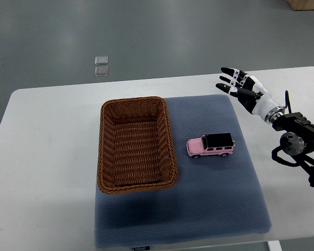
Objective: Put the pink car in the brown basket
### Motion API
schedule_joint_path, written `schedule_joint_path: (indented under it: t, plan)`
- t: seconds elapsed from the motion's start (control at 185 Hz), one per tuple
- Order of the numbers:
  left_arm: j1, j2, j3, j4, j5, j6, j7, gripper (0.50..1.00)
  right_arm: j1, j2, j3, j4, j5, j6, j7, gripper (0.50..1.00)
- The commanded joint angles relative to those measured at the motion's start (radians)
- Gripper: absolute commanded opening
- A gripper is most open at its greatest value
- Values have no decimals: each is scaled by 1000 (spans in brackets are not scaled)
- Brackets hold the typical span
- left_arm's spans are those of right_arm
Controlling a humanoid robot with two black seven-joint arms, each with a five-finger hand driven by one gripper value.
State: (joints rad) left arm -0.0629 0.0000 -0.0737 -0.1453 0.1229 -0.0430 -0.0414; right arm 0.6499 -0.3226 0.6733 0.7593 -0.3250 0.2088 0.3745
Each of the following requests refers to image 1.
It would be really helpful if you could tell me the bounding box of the wooden furniture corner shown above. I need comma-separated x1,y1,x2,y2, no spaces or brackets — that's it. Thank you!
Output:
287,0,314,11

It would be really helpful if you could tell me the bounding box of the upper floor socket plate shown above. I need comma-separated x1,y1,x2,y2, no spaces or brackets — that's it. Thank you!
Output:
95,56,108,65

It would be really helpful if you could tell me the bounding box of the blue-grey padded mat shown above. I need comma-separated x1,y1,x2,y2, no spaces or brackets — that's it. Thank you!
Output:
95,95,271,248

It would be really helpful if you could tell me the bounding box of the brown wicker basket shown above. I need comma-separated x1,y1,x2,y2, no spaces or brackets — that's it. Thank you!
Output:
97,96,178,195

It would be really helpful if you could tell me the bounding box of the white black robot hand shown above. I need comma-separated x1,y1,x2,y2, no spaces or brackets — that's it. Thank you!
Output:
216,67,285,123

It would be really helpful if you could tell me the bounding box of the pink toy car black roof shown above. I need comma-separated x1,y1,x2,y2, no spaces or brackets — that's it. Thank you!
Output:
186,133,236,159

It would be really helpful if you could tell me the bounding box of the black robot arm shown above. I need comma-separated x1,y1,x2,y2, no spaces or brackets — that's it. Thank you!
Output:
272,112,314,188

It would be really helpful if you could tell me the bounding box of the white table leg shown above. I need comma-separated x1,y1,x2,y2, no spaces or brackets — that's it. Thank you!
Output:
267,241,282,251

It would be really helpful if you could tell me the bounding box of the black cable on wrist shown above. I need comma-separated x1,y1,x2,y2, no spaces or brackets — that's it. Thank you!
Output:
282,90,291,114

